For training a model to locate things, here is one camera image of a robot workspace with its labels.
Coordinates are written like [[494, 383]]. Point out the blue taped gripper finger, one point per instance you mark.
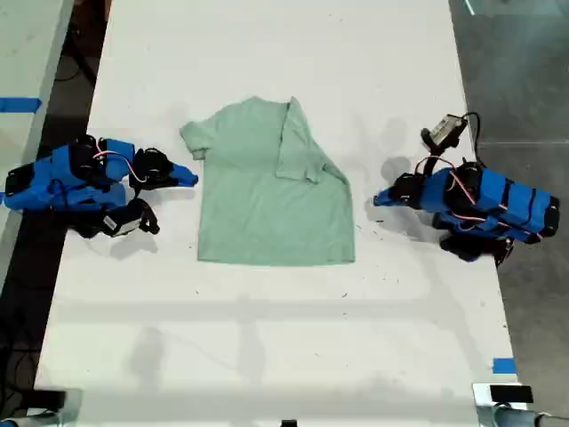
[[184, 171], [178, 182], [389, 202], [389, 193]]

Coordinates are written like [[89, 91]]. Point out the pale green T-shirt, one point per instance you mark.
[[266, 213]]

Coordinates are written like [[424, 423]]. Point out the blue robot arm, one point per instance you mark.
[[66, 178], [511, 200]]

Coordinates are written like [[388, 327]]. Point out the long blue tape strip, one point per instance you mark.
[[20, 104]]

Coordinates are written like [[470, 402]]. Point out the pale side table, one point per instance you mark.
[[22, 53]]

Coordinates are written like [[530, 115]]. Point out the short blue tape piece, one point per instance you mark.
[[504, 365]]

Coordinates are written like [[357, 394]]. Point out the metal table clamp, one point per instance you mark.
[[482, 409], [73, 407]]

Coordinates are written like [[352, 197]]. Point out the tiny black block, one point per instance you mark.
[[289, 423]]

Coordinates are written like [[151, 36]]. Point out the black camera stalk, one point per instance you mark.
[[429, 162], [149, 218]]

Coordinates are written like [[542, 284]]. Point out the black camera box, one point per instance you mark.
[[121, 223], [446, 129]]

